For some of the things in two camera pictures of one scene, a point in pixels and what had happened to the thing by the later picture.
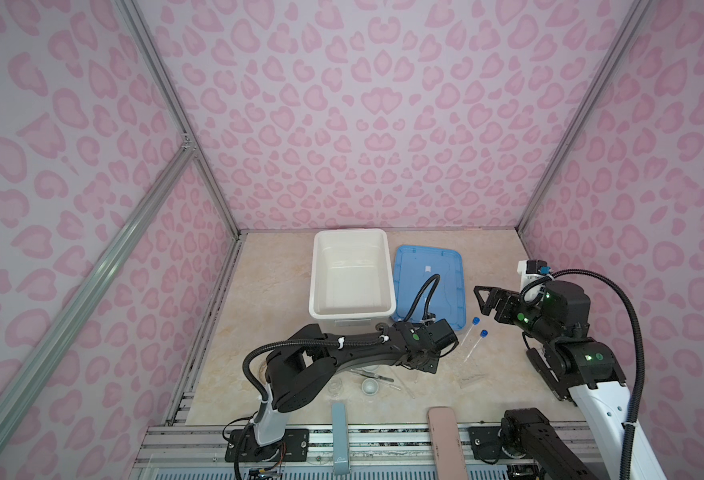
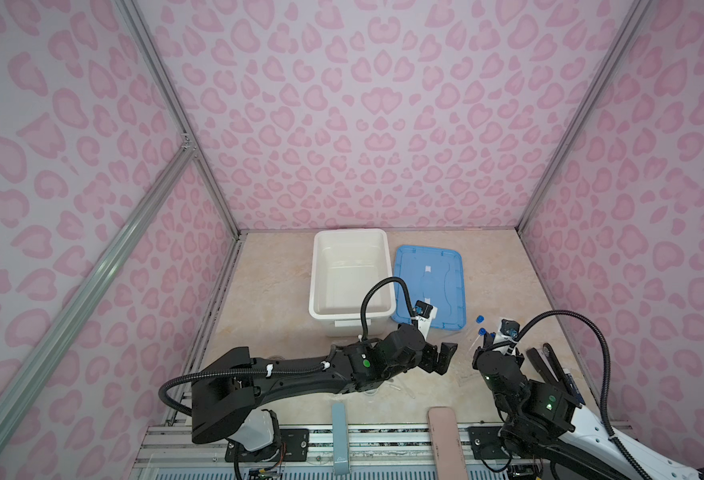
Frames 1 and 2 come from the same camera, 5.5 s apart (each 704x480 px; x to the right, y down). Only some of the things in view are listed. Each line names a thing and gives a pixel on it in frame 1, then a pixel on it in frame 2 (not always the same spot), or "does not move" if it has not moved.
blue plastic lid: (414, 268) does not move
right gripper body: (513, 311) → (477, 355)
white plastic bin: (351, 289) does not move
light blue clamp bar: (340, 446) does not move
